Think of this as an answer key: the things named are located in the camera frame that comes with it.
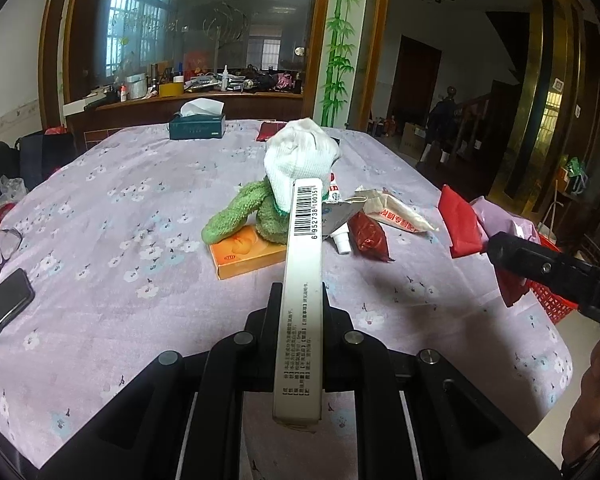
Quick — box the orange medicine box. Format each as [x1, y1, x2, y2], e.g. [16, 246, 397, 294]
[210, 226, 286, 280]

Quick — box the dark red snack packet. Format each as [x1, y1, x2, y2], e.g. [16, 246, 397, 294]
[348, 211, 391, 262]

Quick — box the white red paper wrapper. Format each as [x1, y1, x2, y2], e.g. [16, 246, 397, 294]
[352, 188, 437, 234]

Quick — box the green fuzzy towel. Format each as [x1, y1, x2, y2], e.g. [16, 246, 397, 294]
[201, 178, 289, 245]

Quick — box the white knit cloth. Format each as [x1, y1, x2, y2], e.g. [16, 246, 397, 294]
[264, 118, 341, 214]

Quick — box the person's right hand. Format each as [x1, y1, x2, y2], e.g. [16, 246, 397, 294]
[562, 340, 600, 465]

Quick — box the red plastic basket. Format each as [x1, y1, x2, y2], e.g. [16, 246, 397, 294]
[524, 233, 580, 325]

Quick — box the lilac floral tablecloth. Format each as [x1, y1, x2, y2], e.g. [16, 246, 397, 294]
[0, 120, 573, 467]

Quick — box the black smartphone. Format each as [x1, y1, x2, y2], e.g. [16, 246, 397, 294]
[0, 269, 35, 333]

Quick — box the clear plastic bag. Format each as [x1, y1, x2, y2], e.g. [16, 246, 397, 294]
[0, 176, 28, 210]

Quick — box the red flat packet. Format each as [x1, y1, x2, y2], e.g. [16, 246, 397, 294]
[256, 120, 287, 142]

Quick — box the teal tissue box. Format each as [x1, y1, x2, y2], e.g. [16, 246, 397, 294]
[169, 98, 225, 140]

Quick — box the dark blue bag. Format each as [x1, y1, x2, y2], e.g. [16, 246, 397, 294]
[16, 131, 76, 191]

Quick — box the wooden counter ledge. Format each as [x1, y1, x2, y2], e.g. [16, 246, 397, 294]
[61, 89, 307, 137]

